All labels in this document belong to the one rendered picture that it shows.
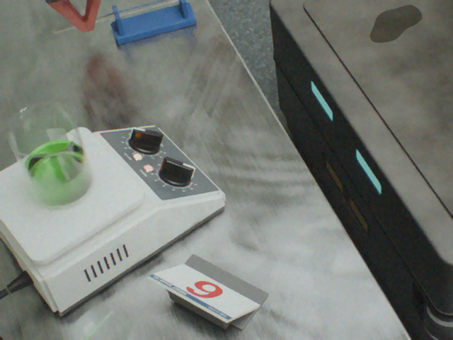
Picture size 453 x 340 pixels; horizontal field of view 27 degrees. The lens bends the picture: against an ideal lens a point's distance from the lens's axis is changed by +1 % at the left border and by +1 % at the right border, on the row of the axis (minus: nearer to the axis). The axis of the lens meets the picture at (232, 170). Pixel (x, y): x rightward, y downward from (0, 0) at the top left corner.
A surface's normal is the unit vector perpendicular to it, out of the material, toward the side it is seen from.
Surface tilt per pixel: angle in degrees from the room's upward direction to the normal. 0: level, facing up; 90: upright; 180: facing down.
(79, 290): 90
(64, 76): 0
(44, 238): 0
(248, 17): 0
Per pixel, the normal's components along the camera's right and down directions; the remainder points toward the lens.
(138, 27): -0.11, -0.64
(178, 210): 0.59, 0.57
